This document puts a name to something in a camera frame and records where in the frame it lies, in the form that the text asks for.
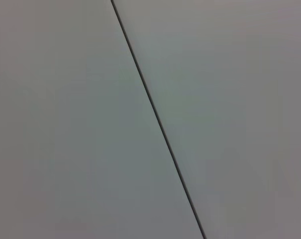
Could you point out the black seam strip between panels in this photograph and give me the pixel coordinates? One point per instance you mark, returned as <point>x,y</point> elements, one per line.
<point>158,119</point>

